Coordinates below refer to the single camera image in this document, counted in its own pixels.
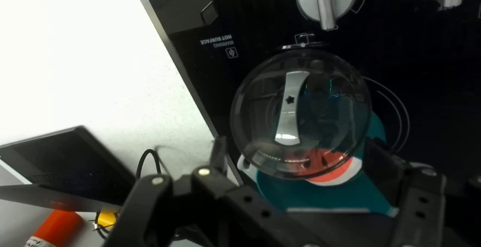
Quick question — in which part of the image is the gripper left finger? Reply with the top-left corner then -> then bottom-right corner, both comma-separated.
103,136 -> 327,247

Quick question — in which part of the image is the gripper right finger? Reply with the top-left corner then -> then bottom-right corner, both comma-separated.
364,138 -> 481,247

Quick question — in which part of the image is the glass pot lid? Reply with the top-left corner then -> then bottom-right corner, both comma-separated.
230,48 -> 372,180

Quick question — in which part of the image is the toy watermelon slice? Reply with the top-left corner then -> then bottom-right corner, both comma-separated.
297,149 -> 363,186

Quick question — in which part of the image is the small yellow object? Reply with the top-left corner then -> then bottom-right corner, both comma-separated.
93,210 -> 119,237

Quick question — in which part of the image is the black flat device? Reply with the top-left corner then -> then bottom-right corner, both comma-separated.
0,126 -> 136,213

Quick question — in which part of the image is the orange bottle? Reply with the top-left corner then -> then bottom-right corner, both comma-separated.
23,209 -> 84,247

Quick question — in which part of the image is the black glass cooktop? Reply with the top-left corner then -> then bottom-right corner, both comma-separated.
137,0 -> 481,217

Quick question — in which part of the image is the black cable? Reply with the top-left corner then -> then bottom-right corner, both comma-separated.
135,149 -> 163,180

